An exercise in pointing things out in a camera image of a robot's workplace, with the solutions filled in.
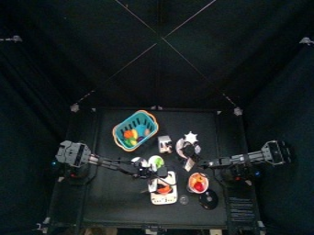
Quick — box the orange toy pan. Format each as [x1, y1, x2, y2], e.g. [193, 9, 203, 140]
[155, 183, 175, 196]

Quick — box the small white cup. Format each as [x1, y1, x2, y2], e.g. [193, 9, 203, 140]
[130, 156, 150, 168]

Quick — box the black disc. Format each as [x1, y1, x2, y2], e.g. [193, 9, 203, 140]
[198, 188, 219, 211]

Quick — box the pale pink toy plate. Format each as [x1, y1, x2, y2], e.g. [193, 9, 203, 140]
[174, 138, 202, 160]

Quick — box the teal basket with orange rim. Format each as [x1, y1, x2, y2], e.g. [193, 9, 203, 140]
[112, 109, 161, 152]

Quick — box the orange bowl with red food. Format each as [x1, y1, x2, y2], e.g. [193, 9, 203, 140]
[187, 172, 211, 195]

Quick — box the white toy stove tray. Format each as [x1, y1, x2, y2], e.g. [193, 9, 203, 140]
[147, 170, 179, 206]

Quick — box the green plate with white rim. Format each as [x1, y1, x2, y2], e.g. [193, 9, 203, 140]
[147, 154, 166, 172]

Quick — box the yellow green toy fruit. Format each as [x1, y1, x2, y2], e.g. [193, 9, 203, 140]
[125, 138, 141, 148]

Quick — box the white star shaped toy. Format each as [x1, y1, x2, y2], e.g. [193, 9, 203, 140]
[183, 130, 201, 144]

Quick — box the small white toy box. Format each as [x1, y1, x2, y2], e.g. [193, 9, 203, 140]
[157, 135, 174, 154]

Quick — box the orange toy fruit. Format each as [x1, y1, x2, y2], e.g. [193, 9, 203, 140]
[123, 129, 139, 140]

